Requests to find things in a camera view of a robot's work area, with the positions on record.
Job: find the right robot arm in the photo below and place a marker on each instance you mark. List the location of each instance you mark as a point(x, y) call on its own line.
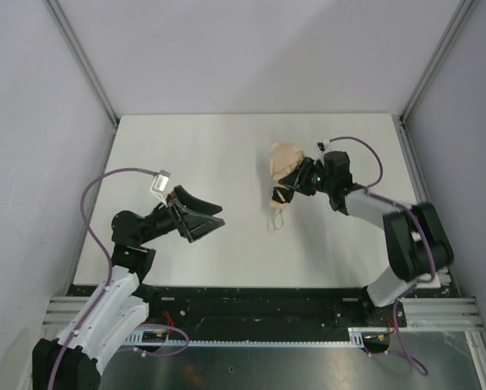
point(416, 242)

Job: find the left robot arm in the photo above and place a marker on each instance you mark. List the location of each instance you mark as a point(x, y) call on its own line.
point(77, 357)

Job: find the right aluminium frame post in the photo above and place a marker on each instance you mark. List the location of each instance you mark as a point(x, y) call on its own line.
point(447, 40)

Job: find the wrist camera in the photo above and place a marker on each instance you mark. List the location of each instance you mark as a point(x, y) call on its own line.
point(159, 184)
point(324, 146)

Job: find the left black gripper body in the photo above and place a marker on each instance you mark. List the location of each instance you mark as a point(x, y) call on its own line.
point(180, 219)

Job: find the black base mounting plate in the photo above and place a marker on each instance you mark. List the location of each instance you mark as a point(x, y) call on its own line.
point(263, 311)

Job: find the aluminium frame post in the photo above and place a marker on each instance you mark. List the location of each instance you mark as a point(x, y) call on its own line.
point(67, 32)
point(447, 40)

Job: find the white slotted cable duct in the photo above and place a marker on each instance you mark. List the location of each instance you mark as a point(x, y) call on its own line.
point(321, 338)

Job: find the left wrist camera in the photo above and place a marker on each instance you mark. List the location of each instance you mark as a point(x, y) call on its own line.
point(159, 184)

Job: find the left aluminium frame post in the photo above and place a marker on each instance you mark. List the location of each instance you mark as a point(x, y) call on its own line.
point(67, 32)

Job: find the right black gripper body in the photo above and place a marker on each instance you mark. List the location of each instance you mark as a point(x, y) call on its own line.
point(301, 177)

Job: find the beige folding umbrella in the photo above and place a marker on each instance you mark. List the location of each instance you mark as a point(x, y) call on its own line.
point(285, 158)

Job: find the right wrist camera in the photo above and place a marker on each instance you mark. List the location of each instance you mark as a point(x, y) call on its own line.
point(324, 146)

